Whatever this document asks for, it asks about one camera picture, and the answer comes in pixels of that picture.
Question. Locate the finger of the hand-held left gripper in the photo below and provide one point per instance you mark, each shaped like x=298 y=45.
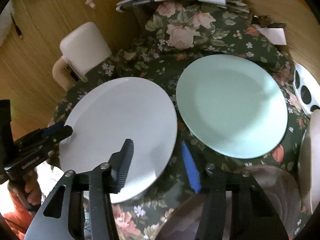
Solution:
x=53 y=128
x=62 y=133

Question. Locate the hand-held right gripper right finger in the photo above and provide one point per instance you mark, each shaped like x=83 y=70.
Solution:
x=191 y=172

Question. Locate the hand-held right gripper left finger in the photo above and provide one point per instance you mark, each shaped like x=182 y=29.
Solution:
x=122 y=162

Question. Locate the white plate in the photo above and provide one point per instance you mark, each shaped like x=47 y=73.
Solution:
x=112 y=120

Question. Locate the pale green plate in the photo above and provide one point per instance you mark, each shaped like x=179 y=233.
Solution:
x=230 y=105

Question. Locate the person's left forearm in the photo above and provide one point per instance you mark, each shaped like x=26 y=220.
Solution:
x=20 y=215

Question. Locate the person's left hand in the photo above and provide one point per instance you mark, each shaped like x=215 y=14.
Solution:
x=33 y=187

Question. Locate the beige container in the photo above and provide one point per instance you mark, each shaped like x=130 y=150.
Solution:
x=85 y=47

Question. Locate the white rounded object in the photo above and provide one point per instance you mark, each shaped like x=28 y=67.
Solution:
x=5 y=22

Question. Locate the floral green tablecloth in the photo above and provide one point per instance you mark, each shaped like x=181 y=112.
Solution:
x=175 y=55

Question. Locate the white black-dotted object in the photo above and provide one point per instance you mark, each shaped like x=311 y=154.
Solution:
x=300 y=77

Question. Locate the white card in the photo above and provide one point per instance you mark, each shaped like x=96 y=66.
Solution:
x=273 y=36

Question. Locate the small brown clutter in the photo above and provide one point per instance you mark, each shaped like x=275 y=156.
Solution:
x=267 y=21

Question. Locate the beige chair frame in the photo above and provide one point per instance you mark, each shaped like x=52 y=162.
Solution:
x=60 y=73

